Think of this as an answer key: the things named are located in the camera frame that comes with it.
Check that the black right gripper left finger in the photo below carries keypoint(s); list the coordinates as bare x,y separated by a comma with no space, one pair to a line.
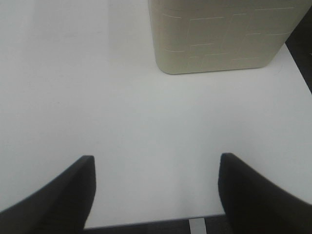
60,207

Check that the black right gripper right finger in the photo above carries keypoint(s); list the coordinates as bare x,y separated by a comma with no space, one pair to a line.
254,205

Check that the beige plastic storage bin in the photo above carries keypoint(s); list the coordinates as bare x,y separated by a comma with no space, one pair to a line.
192,36

